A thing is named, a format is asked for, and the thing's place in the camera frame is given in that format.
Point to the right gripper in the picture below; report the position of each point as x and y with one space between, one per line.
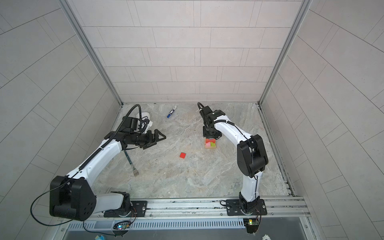
206 135

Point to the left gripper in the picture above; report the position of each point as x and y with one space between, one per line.
150 140

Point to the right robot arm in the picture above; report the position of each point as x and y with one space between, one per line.
251 157

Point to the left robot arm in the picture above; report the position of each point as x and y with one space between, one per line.
72 197

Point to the blue whiteboard marker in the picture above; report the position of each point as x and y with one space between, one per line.
171 111

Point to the metal fork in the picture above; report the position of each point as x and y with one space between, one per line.
135 171

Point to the left controller board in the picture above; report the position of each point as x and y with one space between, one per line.
122 226

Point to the controller board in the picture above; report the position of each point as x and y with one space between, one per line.
251 225
122 226

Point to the right controller board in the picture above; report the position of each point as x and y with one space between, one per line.
251 225

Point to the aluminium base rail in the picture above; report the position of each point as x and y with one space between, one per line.
214 208

